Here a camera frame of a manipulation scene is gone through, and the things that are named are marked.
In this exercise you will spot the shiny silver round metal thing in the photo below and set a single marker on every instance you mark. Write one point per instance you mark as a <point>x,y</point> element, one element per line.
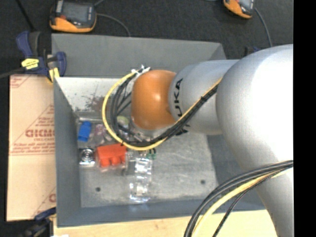
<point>87,156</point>

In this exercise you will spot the grey metal bin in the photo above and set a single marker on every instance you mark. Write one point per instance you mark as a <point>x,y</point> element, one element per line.
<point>177,162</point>

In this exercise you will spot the clear pinkish plastic thing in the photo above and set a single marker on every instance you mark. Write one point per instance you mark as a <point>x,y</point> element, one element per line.
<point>100,131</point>

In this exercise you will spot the brown cardboard board, red print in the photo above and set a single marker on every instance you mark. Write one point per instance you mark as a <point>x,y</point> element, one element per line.
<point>29,112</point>

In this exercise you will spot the red-orange toy brick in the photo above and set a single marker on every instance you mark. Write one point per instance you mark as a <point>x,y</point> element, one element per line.
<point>109,154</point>

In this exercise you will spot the blue toy brick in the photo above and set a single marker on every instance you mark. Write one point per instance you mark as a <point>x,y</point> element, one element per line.
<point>84,131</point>

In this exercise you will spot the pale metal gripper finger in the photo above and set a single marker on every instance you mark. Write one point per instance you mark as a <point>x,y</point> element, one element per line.
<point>143,167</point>
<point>140,191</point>

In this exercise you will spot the pale green round thing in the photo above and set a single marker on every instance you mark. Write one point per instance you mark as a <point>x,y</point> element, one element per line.
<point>122,121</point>

